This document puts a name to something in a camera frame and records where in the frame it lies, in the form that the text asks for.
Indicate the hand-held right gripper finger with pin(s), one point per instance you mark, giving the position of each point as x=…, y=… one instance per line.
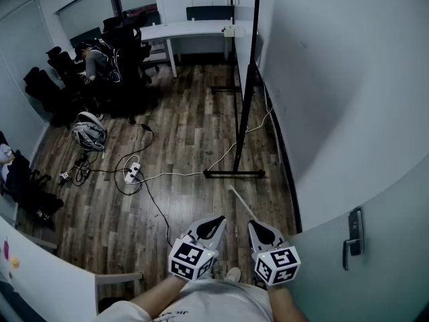
x=276, y=235
x=252, y=237

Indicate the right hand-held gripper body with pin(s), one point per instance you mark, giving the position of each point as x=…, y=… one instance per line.
x=278, y=267

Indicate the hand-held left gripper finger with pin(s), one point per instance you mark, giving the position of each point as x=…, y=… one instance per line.
x=219, y=237
x=195, y=226

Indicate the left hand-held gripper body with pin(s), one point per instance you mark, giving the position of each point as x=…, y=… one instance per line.
x=191, y=257

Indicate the white board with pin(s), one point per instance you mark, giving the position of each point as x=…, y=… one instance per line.
x=247, y=79

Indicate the person's right forearm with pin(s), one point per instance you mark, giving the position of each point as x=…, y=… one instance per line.
x=285, y=304

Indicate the person's left forearm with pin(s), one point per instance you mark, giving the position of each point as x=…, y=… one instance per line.
x=157, y=297

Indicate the white wooden stick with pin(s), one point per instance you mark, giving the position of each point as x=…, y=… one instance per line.
x=242, y=202

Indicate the person's right shoe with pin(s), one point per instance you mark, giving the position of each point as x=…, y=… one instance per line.
x=233, y=274

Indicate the person's white t-shirt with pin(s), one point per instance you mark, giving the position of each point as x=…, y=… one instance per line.
x=218, y=300

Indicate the white power strip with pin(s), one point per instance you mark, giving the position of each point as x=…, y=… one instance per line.
x=129, y=176

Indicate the grey door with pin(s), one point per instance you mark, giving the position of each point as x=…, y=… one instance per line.
x=385, y=263

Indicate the grey backpack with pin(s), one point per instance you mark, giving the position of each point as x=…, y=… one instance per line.
x=87, y=136

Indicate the small black white device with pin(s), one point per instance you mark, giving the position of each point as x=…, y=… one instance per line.
x=63, y=176

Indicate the white panel with colourful stickers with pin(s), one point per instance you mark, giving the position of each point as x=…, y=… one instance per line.
x=50, y=280

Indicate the black sneaker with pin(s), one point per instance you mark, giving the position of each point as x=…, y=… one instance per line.
x=47, y=218

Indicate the grey metal bar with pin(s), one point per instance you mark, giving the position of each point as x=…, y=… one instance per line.
x=40, y=243

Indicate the chair covered with black clothes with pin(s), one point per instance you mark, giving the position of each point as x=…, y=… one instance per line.
x=23, y=186

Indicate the black office chair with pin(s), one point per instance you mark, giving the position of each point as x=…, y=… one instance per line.
x=43, y=86
x=127, y=45
x=63, y=62

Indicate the white desk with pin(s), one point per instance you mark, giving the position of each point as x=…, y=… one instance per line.
x=187, y=29

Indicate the beige box with red knob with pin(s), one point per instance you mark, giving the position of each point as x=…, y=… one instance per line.
x=233, y=32

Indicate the dark desk divider panel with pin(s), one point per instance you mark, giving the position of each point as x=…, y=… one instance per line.
x=85, y=37
x=207, y=13

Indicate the window with blinds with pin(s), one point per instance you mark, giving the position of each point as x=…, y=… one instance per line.
x=87, y=12

